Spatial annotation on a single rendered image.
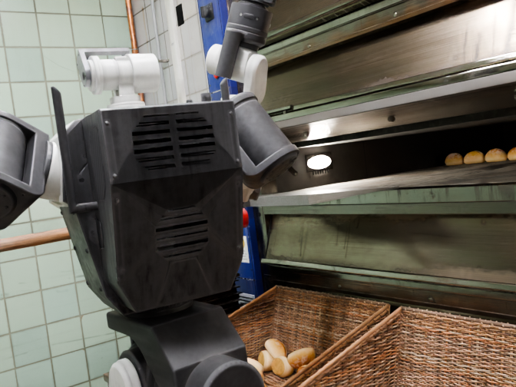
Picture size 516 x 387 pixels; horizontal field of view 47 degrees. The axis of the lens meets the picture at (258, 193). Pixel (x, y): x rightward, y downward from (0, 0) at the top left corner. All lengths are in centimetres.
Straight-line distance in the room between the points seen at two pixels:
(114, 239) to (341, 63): 118
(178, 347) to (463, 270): 89
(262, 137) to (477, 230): 73
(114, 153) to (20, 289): 201
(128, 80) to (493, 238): 96
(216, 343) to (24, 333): 195
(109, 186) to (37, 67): 207
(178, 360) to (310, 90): 121
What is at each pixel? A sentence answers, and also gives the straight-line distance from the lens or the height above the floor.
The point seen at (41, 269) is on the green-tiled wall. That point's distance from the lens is 278.
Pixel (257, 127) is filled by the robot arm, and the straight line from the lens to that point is 104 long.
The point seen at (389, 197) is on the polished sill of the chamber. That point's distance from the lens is 172.
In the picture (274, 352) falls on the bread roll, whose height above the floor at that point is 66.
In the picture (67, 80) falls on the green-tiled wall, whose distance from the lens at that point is 287.
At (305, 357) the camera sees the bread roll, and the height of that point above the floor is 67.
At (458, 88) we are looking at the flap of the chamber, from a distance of 137.
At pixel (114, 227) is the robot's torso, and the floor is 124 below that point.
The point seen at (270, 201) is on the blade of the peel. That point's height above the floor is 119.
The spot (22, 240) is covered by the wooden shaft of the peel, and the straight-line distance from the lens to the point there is 146.
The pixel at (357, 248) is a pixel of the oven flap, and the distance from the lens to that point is 184.
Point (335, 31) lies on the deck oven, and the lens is 185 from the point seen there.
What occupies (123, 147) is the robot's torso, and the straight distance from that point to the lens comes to 80.
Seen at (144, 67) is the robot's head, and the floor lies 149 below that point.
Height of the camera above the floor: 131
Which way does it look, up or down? 3 degrees down
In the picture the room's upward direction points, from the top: 7 degrees counter-clockwise
